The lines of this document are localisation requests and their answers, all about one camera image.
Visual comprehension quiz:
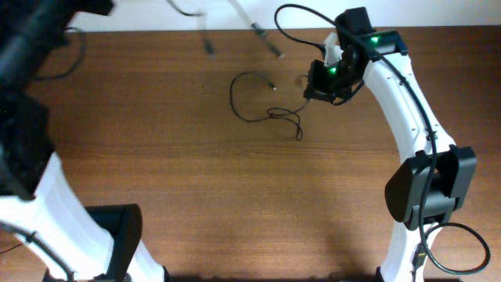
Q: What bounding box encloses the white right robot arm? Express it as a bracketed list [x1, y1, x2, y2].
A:
[305, 7, 477, 282]

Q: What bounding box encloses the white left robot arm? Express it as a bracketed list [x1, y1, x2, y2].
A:
[1, 0, 169, 281]

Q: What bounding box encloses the black cable bundle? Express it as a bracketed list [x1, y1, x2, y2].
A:
[229, 71, 312, 142]

